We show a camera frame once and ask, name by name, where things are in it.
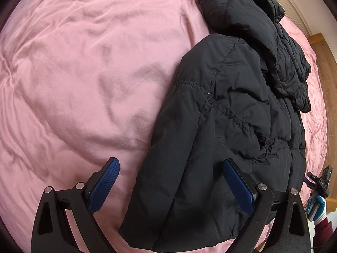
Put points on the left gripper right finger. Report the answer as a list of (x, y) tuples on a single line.
[(242, 186)]

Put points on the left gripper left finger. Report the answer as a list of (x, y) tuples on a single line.
[(100, 183)]

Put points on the black puffer down jacket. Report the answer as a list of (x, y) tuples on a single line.
[(237, 94)]

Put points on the dark red sleeve forearm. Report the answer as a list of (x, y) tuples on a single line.
[(323, 232)]

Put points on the right hand blue glove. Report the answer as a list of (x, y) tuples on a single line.
[(316, 209)]

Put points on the wooden headboard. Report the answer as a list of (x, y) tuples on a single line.
[(327, 73)]

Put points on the pink bed sheet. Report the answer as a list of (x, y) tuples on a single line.
[(82, 81)]

